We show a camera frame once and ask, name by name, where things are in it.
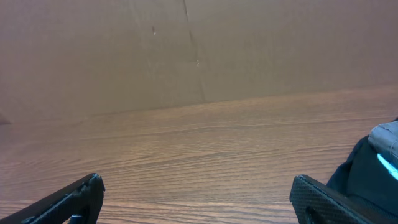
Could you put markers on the light blue garment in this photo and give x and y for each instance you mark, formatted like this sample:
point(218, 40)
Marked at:
point(390, 168)

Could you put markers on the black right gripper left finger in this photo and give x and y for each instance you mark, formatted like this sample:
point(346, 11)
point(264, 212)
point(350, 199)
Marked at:
point(79, 202)

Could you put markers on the grey garment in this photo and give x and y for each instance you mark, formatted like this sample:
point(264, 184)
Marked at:
point(383, 139)

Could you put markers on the black garment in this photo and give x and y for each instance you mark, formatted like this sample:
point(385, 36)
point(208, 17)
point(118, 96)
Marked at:
point(364, 179)

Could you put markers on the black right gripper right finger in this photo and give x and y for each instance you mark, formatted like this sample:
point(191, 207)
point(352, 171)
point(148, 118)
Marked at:
point(314, 202)

